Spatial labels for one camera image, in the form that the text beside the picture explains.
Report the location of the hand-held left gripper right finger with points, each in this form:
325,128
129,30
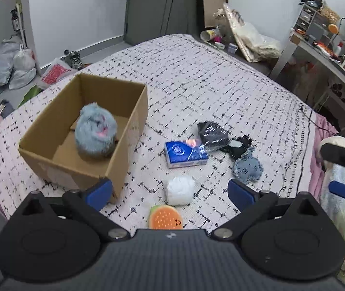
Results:
240,192

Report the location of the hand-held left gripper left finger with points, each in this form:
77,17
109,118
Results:
99,192

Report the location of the blue denim plush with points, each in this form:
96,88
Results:
247,166

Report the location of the white soft packet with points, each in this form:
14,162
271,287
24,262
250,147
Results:
180,189

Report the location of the fluffy blue-grey plush toy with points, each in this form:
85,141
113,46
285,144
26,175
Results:
95,130

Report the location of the black cloth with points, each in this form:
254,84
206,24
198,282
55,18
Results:
213,135

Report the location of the blue tissue pack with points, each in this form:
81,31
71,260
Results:
184,154

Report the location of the hamburger plush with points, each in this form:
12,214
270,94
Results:
165,218

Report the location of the brown cardboard box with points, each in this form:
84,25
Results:
54,124

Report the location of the pile of pale blankets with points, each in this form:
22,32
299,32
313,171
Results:
342,224

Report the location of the grey desk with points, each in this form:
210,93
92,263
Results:
321,60

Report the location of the white black-patterned bedspread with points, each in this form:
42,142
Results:
205,81

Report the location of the green cartoon floor mat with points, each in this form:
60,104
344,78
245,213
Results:
30,95

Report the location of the red patterned plastic bag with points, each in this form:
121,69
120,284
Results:
56,74

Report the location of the blue-grey folded cloth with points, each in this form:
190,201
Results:
6,107

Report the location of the orange ball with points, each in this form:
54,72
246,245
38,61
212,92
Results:
333,28

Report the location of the pair of dark shoes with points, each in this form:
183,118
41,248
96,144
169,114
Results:
74,59

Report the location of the pale grey plastic bag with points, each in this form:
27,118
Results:
22,78

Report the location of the wicker basket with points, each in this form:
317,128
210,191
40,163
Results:
330,15

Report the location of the small drawer organizer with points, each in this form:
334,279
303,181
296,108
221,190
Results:
305,16

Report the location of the small grey box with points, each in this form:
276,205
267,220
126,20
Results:
232,48

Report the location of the beige tote bag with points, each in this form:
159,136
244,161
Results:
251,39

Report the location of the white plastic bag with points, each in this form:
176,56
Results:
24,59

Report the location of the paper cup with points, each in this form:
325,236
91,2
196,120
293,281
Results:
208,35

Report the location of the glass jar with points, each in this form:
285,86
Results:
221,21

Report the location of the brown wooden board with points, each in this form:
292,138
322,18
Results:
213,0

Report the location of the dark green wardrobe door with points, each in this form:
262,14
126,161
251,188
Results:
160,6

